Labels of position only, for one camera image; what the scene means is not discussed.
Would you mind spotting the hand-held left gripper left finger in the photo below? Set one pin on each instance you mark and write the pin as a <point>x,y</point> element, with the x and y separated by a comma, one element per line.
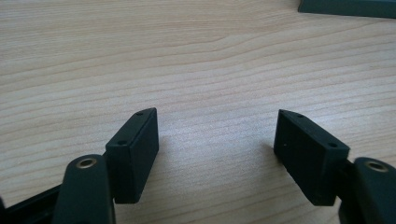
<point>134,155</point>

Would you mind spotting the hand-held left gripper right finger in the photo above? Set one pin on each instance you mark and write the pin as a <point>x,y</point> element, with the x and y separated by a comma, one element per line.
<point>306,155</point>

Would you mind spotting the dark flat tray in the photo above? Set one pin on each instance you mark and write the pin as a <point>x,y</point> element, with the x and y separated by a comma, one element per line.
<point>348,6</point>

